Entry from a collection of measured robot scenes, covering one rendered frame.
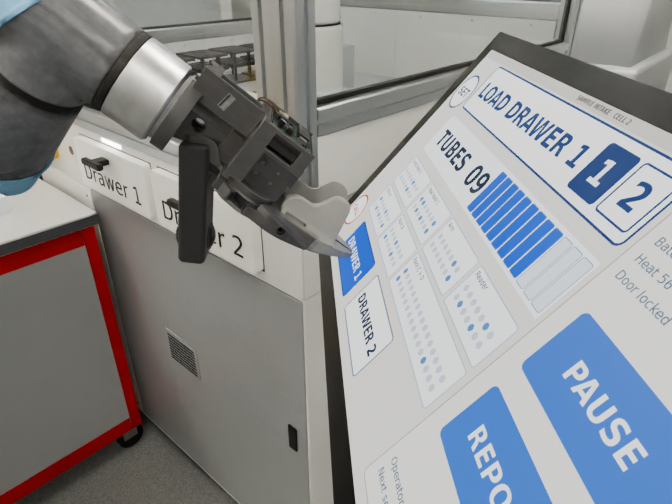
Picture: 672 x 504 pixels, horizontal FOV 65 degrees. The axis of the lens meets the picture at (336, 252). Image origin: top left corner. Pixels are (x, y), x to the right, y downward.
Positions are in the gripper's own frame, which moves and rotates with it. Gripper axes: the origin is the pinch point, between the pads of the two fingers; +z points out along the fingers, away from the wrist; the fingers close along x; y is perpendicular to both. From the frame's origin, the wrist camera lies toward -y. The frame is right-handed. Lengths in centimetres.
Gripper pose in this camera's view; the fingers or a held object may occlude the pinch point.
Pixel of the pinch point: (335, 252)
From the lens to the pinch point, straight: 53.1
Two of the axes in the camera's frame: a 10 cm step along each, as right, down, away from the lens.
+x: -0.6, -4.8, 8.7
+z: 7.6, 5.4, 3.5
